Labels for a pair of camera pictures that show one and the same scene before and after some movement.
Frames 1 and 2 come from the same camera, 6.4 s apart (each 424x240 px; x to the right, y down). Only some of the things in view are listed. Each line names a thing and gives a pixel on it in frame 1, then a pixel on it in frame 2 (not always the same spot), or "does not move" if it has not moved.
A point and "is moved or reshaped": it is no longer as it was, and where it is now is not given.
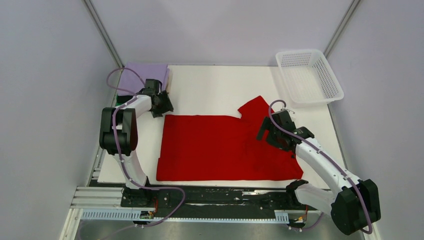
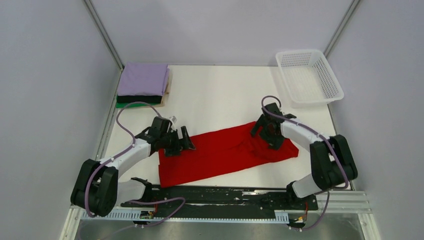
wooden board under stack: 168,88 does not move
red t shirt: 202,148 is moved or reshaped
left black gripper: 167,106 → 183,144
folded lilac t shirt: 129,82 does not move
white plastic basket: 307,79 does not move
